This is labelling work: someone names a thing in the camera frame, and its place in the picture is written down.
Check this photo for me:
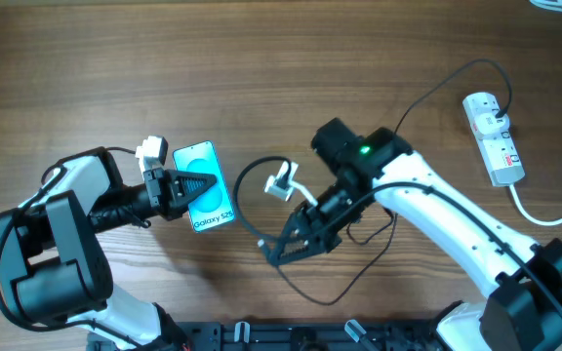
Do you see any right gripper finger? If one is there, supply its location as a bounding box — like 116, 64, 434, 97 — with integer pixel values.
276, 202, 310, 249
265, 229, 330, 267

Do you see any teal Galaxy smartphone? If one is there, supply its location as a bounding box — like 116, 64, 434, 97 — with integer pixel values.
173, 140, 235, 233

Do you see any black USB charging cable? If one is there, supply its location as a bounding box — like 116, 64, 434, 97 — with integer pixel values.
257, 58, 514, 307

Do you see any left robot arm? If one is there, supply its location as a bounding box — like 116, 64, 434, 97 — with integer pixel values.
0, 144, 218, 350

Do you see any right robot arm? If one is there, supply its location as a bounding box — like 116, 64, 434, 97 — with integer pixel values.
263, 119, 562, 350

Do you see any white charger plug adapter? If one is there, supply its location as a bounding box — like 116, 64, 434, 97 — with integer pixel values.
471, 112, 510, 139

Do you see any white power strip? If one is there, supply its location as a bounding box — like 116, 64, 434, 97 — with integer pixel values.
462, 92, 525, 187

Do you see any left camera black cable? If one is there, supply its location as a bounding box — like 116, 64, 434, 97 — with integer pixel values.
0, 145, 139, 333

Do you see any camera black cable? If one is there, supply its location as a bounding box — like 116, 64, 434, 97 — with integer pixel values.
0, 145, 139, 333
232, 155, 562, 351

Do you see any right camera black cable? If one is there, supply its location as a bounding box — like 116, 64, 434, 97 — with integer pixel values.
232, 155, 562, 351

